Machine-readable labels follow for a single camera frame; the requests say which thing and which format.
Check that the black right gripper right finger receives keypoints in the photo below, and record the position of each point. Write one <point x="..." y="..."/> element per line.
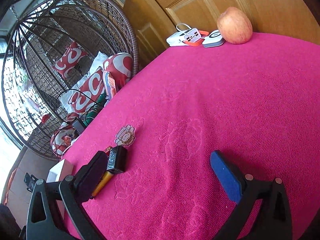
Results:
<point x="273" y="220"/>

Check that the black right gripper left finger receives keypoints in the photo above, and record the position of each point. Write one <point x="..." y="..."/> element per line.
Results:
<point x="44" y="220"/>

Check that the yellow black lighter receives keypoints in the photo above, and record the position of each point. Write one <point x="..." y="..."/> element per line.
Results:
<point x="104" y="180"/>

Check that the white cardboard tray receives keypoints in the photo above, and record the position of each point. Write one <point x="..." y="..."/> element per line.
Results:
<point x="59" y="171"/>

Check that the black charger plug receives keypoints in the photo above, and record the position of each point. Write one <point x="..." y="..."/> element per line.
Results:
<point x="117" y="160"/>

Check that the black power adapter on chair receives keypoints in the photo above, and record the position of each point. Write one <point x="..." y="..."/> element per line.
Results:
<point x="79" y="126"/>

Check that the cartoon sticker figure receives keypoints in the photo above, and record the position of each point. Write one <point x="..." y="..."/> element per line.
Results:
<point x="126" y="136"/>

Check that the pink red tablecloth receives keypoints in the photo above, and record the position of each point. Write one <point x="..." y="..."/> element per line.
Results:
<point x="258" y="103"/>

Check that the red white back cushion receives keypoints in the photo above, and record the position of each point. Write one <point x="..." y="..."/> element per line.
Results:
<point x="88" y="93"/>

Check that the plaid colourful cushion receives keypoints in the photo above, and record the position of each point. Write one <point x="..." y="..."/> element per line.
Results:
<point x="109" y="84"/>

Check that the wicker hanging egg chair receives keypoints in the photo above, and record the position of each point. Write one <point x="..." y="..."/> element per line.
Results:
<point x="49" y="57"/>

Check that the red white seat cushion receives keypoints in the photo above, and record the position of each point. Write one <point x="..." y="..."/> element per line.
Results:
<point x="120" y="67"/>

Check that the red white headrest pillow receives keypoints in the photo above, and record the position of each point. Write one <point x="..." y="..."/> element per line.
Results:
<point x="69" y="59"/>

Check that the white round charger puck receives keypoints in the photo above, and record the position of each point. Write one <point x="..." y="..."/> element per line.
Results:
<point x="214" y="39"/>

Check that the wooden door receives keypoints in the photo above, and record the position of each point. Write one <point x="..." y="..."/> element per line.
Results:
<point x="155" y="20"/>

